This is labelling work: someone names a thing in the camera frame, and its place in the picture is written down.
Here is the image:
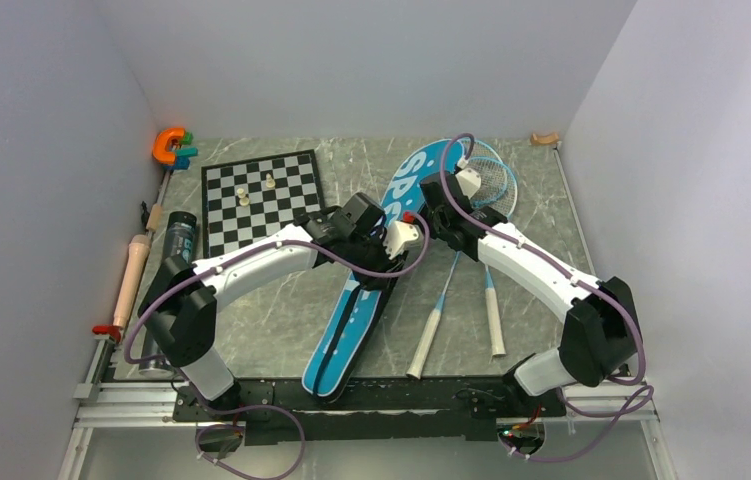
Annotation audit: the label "small wooden arch block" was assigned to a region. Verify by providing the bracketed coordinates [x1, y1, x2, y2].
[529, 132, 560, 146]

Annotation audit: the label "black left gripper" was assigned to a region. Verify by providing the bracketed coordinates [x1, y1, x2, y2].
[343, 228, 404, 291]

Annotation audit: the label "cream chess piece front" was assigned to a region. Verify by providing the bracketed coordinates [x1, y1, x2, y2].
[236, 188, 250, 206]

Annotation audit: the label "blue racket bag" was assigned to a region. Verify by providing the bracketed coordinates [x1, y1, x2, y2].
[301, 139, 465, 401]

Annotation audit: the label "orange horseshoe magnet toy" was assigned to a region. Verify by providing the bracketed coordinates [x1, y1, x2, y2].
[151, 127, 187, 166]

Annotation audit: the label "teal toy blocks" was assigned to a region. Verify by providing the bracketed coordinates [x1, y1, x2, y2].
[172, 131, 198, 170]

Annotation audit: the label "black white chessboard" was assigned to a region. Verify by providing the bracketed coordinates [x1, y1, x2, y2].
[201, 149, 325, 258]

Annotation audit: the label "beige wooden roller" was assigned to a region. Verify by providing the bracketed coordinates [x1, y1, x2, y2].
[113, 234, 151, 331]

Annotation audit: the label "small tan stick handle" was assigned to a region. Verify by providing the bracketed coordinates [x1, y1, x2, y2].
[145, 203, 162, 233]

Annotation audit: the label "black shuttlecock tube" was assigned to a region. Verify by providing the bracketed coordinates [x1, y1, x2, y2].
[138, 211, 199, 379]

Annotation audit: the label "blue badminton racket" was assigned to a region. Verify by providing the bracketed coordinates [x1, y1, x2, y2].
[469, 156, 518, 358]
[406, 137, 505, 381]

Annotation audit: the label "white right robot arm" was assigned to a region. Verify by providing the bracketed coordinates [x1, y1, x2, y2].
[420, 173, 646, 415]

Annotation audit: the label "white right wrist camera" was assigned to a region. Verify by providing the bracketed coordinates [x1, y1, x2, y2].
[455, 158, 483, 200]

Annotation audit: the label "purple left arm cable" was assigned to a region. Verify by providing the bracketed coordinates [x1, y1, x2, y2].
[123, 211, 433, 480]

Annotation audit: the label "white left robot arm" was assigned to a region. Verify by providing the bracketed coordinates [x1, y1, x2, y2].
[138, 193, 420, 420]

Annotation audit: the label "red clamp piece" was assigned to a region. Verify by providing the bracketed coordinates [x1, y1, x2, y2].
[91, 324, 124, 344]

